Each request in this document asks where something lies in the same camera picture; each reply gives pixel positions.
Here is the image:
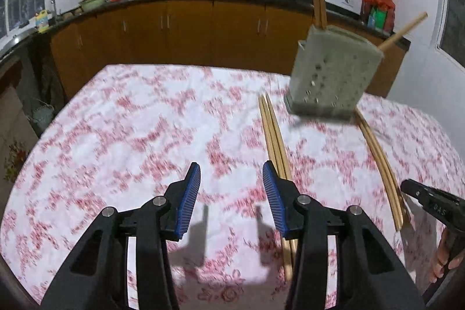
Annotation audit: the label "wooden chopstick leaning in holder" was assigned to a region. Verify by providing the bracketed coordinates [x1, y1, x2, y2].
[378, 12, 428, 52]

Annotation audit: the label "green package on counter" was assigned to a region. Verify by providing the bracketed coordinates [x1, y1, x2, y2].
[367, 6, 387, 30]

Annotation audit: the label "black kitchen countertop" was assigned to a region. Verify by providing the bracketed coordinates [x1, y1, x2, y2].
[1, 0, 393, 65]

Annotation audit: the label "grey perforated utensil holder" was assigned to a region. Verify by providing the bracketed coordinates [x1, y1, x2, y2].
[284, 25, 384, 120]

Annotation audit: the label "yellow dish soap bottle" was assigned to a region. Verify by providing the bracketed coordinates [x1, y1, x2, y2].
[35, 9, 50, 33]

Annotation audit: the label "floral pink white tablecloth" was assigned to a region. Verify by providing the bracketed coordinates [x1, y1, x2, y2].
[1, 65, 443, 309]

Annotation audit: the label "brown lower kitchen cabinets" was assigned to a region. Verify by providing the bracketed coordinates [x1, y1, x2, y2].
[49, 0, 408, 100]

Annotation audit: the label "person's right hand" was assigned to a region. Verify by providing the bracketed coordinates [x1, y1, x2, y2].
[428, 228, 464, 283]

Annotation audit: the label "red plastic bag on counter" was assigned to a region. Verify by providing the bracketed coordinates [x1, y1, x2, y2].
[360, 0, 396, 33]

